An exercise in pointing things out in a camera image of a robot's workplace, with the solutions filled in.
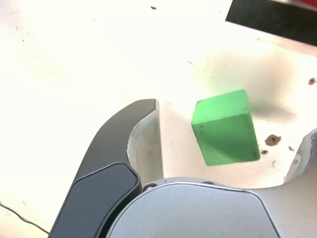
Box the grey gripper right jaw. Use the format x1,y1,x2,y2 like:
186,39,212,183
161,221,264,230
106,128,317,238

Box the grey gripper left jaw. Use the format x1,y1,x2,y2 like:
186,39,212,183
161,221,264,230
47,98,165,238

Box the green cube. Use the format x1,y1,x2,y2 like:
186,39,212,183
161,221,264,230
190,89,261,167

